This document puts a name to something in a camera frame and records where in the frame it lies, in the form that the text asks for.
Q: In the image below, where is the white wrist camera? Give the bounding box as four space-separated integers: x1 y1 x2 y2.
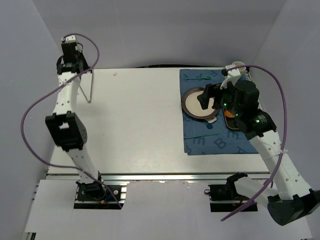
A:
61 35 77 44
220 64 242 90

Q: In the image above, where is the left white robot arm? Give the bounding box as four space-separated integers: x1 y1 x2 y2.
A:
45 35 100 187

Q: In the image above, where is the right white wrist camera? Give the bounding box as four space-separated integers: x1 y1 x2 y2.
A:
220 64 242 90

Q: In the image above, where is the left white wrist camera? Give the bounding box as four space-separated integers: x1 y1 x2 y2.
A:
61 35 77 44

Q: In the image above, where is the green plastic fork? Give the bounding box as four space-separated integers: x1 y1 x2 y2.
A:
184 76 211 81

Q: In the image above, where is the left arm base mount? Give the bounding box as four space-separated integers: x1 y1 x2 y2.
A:
73 181 124 210

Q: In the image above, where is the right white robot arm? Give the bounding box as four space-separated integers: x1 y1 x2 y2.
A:
197 81 320 226

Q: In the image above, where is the light green mug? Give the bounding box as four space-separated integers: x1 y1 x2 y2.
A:
232 61 247 75

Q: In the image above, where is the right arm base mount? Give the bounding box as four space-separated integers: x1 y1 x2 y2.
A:
203 184 249 213

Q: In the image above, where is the black rectangular tray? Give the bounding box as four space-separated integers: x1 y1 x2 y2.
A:
223 109 240 132

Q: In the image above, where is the round metal plate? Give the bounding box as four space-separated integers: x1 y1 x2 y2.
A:
181 87 220 121

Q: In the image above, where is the small croissant bread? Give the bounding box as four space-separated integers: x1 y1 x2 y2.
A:
224 110 235 119

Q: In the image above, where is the blue letter placemat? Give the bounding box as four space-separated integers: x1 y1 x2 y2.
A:
179 69 257 156

